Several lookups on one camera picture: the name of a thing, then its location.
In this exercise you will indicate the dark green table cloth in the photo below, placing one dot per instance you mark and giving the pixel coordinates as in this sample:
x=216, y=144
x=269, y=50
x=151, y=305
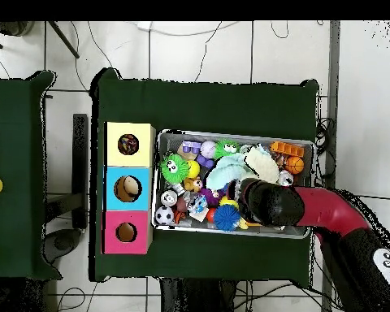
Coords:
x=13, y=130
x=214, y=107

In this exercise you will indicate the mint waffle cloth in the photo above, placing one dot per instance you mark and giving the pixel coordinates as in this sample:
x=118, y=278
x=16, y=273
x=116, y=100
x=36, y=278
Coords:
x=224, y=170

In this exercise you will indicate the yellow smiley ball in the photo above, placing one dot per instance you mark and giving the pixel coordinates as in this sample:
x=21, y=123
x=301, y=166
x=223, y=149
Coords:
x=195, y=169

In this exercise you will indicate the green spiky toy with eyes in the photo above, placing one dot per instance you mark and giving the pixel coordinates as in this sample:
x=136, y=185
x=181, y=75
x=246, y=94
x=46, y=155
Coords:
x=226, y=148

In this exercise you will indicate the cream waffle cloth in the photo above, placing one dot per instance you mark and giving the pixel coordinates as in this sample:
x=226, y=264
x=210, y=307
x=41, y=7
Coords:
x=263, y=165

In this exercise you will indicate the wooden box with three holes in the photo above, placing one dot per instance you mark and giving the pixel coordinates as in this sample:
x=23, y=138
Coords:
x=126, y=201

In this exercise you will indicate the white toy baseball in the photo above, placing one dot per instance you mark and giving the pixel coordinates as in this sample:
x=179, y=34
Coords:
x=208, y=149

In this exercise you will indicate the blue spiky ball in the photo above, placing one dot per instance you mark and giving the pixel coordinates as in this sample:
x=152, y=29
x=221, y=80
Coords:
x=227, y=217

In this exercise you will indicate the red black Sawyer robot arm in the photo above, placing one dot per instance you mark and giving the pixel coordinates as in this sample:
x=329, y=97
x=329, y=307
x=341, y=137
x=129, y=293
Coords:
x=328, y=208

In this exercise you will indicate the green spiky ball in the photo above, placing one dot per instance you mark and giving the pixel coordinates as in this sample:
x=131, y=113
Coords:
x=174, y=167

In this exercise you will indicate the orange toy basketball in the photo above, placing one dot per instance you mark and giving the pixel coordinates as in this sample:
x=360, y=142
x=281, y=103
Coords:
x=294, y=165

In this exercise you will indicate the black white soccer ball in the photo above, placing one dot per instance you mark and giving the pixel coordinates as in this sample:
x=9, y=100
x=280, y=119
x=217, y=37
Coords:
x=164, y=215

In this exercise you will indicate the purple spiky toy with eyes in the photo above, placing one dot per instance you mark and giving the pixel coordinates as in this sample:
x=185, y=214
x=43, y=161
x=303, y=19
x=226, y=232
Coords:
x=211, y=195

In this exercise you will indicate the colourful spotted cloth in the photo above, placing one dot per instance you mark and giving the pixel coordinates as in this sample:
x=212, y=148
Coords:
x=128, y=144

